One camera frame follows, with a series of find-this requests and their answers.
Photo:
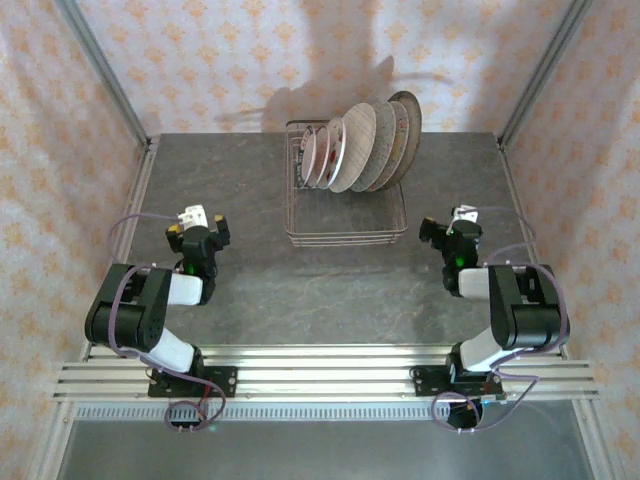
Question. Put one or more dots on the aluminium table side rail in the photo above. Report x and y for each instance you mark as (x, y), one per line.
(137, 195)
(512, 175)

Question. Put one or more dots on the small plate with red print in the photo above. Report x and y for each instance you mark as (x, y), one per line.
(320, 150)

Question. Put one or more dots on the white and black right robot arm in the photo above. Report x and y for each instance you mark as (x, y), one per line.
(530, 320)

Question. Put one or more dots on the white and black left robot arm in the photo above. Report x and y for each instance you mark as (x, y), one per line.
(130, 310)

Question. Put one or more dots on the watermelon print plate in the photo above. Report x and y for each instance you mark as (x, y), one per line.
(336, 145)

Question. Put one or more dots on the brown speckled plate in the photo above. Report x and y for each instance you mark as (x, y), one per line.
(413, 115)

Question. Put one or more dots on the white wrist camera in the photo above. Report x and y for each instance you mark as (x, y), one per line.
(192, 215)
(466, 213)

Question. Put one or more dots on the cream plate with blue lines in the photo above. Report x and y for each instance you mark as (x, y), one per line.
(357, 145)

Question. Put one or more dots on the grey metal panel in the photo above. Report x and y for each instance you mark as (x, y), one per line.
(320, 450)

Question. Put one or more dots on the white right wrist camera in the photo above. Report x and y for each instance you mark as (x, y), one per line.
(466, 213)

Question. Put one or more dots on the aluminium frame post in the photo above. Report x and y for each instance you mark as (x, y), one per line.
(545, 75)
(107, 75)

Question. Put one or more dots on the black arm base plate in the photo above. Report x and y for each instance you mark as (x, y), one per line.
(425, 382)
(225, 381)

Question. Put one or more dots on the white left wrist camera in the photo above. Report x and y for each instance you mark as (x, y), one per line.
(192, 215)

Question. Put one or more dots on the aluminium mounting rail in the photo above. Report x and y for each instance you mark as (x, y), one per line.
(325, 372)

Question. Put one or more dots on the plate with multicolour squiggles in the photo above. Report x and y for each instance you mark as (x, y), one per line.
(402, 130)

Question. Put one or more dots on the plate with dark blue speckles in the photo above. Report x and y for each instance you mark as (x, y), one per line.
(386, 135)

